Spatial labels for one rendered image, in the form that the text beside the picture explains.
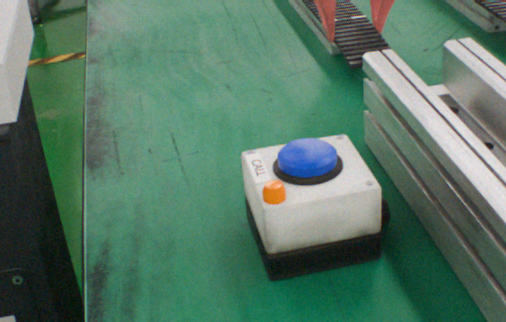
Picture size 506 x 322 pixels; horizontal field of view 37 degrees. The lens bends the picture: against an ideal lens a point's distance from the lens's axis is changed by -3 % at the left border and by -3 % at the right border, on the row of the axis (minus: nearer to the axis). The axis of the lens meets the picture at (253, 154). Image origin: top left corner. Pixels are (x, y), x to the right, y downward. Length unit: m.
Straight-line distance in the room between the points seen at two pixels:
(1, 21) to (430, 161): 0.54
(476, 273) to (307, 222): 0.11
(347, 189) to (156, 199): 0.18
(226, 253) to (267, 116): 0.21
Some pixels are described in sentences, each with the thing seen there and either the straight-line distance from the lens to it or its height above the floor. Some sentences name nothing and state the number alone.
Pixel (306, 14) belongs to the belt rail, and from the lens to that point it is 0.95.
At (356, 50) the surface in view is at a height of 0.81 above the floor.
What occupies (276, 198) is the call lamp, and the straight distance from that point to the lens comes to 0.49.
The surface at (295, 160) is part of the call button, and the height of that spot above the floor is 0.85.
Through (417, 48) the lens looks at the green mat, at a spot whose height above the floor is 0.78.
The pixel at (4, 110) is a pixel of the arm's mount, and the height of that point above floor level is 0.79.
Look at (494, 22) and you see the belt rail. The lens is 0.93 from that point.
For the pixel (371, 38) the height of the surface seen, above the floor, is 0.81.
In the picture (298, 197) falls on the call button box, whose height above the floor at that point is 0.84.
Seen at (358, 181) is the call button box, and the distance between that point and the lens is 0.51.
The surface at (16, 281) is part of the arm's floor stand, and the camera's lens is 0.90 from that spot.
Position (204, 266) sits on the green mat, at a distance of 0.55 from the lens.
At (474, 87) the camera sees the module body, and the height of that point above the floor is 0.85.
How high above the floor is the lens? 1.11
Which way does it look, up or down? 30 degrees down
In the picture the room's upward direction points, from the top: 5 degrees counter-clockwise
